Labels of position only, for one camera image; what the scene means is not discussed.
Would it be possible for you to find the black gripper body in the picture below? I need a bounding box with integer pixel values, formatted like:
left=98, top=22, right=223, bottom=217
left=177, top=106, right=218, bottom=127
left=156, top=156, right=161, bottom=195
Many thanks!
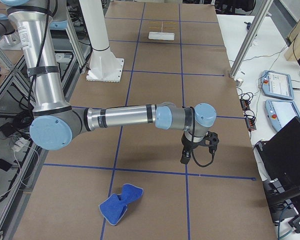
left=181, top=135, right=198, bottom=157

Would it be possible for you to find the blue towel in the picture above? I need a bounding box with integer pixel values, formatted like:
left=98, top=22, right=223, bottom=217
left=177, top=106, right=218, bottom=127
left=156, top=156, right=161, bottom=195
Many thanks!
left=98, top=183, right=144, bottom=226

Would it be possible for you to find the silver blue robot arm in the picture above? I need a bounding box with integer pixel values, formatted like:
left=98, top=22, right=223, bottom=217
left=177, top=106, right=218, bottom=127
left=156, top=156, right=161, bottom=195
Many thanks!
left=0, top=13, right=15, bottom=39
left=4, top=0, right=219, bottom=164

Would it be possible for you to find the black usb hub upper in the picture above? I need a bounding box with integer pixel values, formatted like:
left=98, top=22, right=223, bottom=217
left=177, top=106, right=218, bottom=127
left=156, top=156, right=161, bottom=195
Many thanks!
left=239, top=99, right=250, bottom=111

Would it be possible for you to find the small silver cylinder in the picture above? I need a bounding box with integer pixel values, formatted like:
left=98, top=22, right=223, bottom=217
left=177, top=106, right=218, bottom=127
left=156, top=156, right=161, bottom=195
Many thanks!
left=235, top=78, right=244, bottom=87

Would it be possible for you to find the lower teach pendant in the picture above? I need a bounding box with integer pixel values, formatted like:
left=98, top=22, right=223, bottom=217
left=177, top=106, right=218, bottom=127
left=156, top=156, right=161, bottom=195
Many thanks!
left=265, top=99, right=300, bottom=132

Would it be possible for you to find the teach pendant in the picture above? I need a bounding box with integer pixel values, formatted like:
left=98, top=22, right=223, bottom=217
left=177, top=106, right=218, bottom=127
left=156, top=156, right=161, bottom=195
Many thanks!
left=259, top=70, right=294, bottom=100
left=265, top=99, right=300, bottom=132

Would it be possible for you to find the black laptop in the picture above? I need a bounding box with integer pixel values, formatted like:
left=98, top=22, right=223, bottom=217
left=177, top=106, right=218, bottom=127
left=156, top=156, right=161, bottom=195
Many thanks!
left=256, top=116, right=300, bottom=188

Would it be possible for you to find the black monitor stand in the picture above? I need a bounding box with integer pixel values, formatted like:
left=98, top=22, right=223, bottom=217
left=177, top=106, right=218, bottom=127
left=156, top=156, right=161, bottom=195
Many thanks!
left=262, top=179, right=300, bottom=223

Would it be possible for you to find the upper teach pendant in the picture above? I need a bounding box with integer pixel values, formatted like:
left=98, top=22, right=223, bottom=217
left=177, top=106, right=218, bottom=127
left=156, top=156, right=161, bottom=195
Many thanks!
left=259, top=70, right=294, bottom=100

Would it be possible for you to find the wooden board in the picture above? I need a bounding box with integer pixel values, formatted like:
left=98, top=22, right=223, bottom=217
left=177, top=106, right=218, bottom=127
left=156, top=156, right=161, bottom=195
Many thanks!
left=284, top=20, right=300, bottom=61

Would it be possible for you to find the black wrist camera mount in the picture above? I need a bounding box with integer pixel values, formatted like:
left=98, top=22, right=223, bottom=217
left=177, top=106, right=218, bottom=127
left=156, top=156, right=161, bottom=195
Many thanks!
left=200, top=131, right=220, bottom=154

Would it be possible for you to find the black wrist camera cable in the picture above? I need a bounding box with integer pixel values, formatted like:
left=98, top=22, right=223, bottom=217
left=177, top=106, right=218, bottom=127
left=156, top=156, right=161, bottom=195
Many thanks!
left=189, top=147, right=216, bottom=168

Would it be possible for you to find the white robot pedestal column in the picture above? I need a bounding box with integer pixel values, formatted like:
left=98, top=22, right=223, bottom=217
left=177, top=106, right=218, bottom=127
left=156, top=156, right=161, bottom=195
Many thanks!
left=79, top=0, right=124, bottom=83

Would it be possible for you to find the aluminium frame post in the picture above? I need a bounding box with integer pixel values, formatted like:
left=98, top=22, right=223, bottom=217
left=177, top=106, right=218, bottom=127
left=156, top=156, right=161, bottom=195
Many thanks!
left=229, top=0, right=273, bottom=79

